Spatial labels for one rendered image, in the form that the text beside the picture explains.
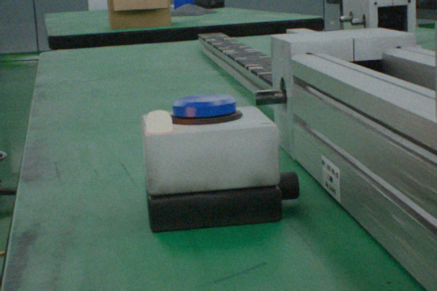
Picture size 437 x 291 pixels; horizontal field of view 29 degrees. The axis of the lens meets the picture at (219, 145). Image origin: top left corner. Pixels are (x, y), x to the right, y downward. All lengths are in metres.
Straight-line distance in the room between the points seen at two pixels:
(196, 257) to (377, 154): 0.11
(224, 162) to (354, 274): 0.12
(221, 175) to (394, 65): 0.20
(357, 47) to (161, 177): 0.24
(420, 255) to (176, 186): 0.16
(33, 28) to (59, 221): 11.13
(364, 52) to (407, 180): 0.28
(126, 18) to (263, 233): 2.39
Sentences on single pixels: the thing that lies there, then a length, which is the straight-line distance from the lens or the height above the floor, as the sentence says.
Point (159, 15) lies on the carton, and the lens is 2.87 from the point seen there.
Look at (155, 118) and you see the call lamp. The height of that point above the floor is 0.85.
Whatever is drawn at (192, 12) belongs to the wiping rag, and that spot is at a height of 0.79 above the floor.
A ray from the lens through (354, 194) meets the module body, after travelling 0.50.
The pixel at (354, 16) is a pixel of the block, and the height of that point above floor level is 0.83.
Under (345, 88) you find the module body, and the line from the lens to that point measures 0.51.
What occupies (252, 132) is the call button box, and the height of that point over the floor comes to 0.84.
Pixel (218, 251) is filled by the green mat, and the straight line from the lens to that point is 0.47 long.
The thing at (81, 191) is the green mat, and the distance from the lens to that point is 0.63.
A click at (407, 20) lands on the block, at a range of 1.67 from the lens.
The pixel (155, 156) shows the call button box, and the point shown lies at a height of 0.83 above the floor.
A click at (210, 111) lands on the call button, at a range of 0.51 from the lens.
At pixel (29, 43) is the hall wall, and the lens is 11.68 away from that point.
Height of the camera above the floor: 0.93
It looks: 11 degrees down
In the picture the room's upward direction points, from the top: 3 degrees counter-clockwise
